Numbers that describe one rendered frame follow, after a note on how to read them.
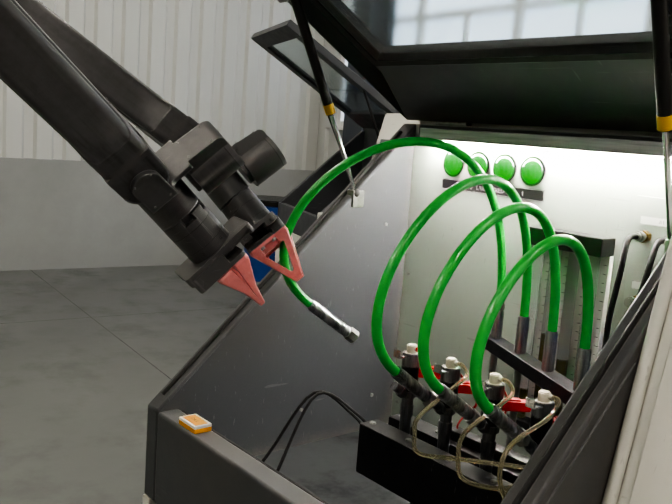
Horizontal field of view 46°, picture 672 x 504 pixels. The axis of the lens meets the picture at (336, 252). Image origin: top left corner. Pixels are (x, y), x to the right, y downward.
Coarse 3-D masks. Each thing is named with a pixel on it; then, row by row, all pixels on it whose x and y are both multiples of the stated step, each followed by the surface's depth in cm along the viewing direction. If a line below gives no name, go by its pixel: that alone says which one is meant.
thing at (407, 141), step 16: (384, 144) 120; (400, 144) 120; (416, 144) 121; (432, 144) 122; (448, 144) 123; (352, 160) 118; (464, 160) 124; (304, 208) 118; (496, 208) 127; (288, 224) 117; (496, 224) 128; (304, 304) 120
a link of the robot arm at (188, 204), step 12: (180, 180) 91; (192, 180) 90; (180, 192) 90; (192, 192) 92; (168, 204) 89; (180, 204) 90; (192, 204) 91; (156, 216) 90; (168, 216) 90; (180, 216) 90; (168, 228) 91
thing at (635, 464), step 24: (648, 336) 91; (648, 360) 91; (648, 384) 91; (648, 408) 90; (624, 432) 91; (648, 432) 89; (624, 456) 91; (648, 456) 88; (624, 480) 91; (648, 480) 88
